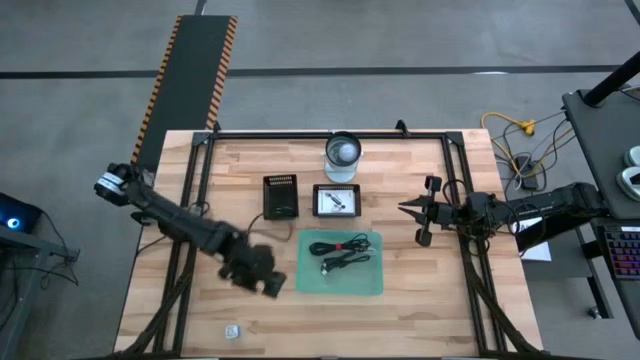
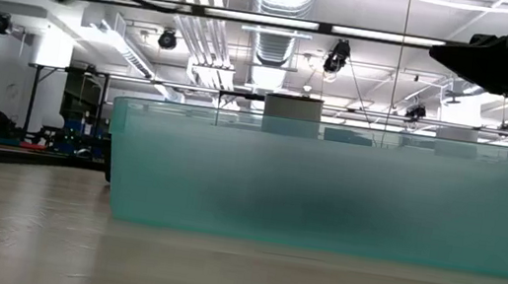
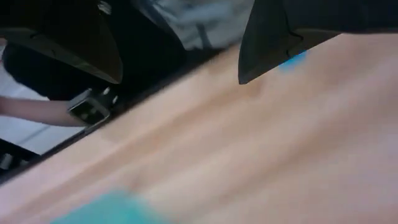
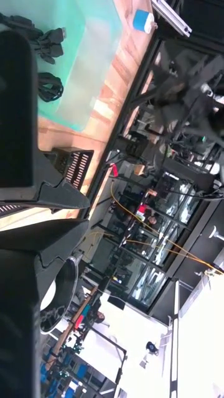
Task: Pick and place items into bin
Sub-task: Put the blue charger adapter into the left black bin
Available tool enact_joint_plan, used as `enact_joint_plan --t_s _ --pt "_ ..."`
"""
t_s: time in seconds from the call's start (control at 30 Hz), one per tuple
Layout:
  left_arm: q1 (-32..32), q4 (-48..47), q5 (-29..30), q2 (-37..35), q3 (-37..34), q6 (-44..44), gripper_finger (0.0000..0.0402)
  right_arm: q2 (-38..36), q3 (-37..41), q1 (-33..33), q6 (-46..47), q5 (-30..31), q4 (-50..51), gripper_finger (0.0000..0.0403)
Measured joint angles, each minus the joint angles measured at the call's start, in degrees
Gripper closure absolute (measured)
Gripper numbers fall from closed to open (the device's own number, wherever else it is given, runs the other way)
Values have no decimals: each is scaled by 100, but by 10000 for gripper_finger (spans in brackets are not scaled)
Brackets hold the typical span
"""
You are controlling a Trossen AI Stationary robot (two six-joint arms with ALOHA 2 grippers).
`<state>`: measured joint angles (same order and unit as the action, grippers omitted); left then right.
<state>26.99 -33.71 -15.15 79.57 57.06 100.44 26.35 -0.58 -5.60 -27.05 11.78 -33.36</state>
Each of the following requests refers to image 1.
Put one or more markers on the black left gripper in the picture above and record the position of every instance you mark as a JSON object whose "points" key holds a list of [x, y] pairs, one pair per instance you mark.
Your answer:
{"points": [[250, 267]]}

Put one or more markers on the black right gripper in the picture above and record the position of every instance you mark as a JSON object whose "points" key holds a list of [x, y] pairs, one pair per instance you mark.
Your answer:
{"points": [[440, 215]]}

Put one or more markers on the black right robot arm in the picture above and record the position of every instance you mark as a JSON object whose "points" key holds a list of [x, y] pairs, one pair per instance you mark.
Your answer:
{"points": [[540, 207]]}

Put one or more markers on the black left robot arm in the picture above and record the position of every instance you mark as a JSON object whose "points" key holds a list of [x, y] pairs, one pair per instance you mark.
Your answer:
{"points": [[170, 220]]}

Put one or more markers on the black mesh bin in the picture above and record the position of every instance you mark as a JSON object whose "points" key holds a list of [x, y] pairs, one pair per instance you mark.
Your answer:
{"points": [[281, 195]]}

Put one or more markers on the black square plastic bin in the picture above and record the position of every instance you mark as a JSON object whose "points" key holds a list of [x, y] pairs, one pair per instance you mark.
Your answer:
{"points": [[315, 200]]}

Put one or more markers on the small white charger cube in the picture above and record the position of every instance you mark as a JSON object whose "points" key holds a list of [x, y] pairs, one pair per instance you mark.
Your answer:
{"points": [[233, 331]]}

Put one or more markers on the green translucent tray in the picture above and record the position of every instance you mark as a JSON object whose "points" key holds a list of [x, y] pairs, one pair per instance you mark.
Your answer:
{"points": [[350, 282]]}

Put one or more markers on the black power adapter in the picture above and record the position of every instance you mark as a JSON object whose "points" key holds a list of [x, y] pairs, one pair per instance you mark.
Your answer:
{"points": [[527, 172]]}

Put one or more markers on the dark grey desk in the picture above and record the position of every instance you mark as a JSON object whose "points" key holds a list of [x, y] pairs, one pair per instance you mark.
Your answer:
{"points": [[605, 150]]}

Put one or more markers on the grey metal stand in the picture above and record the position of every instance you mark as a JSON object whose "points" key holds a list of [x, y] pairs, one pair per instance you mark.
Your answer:
{"points": [[50, 247]]}

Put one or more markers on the black yellow-striped floor mat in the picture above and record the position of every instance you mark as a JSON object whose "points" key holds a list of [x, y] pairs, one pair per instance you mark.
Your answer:
{"points": [[190, 75]]}

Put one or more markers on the keyboard with red backlight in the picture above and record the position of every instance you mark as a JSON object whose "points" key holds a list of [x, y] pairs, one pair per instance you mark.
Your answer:
{"points": [[625, 252]]}

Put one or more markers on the white grey rounded device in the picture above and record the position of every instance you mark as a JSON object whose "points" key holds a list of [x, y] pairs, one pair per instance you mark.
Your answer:
{"points": [[630, 185], [634, 157]]}

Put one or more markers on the black desk with keyboard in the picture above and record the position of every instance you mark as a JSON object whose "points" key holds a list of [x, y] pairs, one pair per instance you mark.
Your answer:
{"points": [[635, 310]]}

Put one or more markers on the blue-lit black device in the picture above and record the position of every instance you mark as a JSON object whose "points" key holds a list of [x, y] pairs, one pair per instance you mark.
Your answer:
{"points": [[15, 220]]}

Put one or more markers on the black aluminium table frame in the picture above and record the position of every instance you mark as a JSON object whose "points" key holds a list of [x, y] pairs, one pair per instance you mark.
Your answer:
{"points": [[300, 135]]}

